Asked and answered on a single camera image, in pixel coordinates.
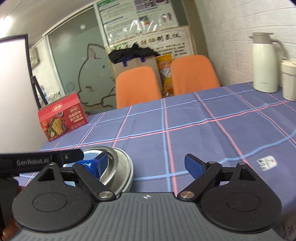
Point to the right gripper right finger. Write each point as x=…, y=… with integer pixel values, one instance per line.
x=204, y=174

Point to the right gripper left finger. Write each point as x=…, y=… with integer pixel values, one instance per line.
x=89, y=173

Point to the stainless steel bowl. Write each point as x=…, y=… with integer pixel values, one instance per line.
x=117, y=176

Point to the white plastic bowl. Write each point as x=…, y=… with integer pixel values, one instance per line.
x=88, y=155

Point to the person's left hand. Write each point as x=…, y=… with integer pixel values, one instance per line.
x=9, y=229

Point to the blue plaid tablecloth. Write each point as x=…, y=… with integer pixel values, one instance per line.
x=233, y=126

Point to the red cracker box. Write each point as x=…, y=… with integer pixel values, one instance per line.
x=62, y=116

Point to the small white paper scrap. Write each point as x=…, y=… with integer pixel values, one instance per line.
x=267, y=163

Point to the left orange chair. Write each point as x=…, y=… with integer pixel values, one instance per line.
x=137, y=85

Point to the orange chair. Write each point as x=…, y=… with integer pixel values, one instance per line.
x=193, y=73
x=137, y=85

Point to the right orange chair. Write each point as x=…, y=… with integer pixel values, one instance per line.
x=193, y=73

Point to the yellow snack bag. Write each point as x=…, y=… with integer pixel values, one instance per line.
x=164, y=66

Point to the cardboard box blue tape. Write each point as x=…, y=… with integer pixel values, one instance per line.
x=149, y=61

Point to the black cloth on box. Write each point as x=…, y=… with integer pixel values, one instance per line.
x=117, y=56

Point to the white cup with label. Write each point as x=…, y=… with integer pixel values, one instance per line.
x=288, y=79

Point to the white thermos jug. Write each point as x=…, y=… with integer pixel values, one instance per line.
x=265, y=62

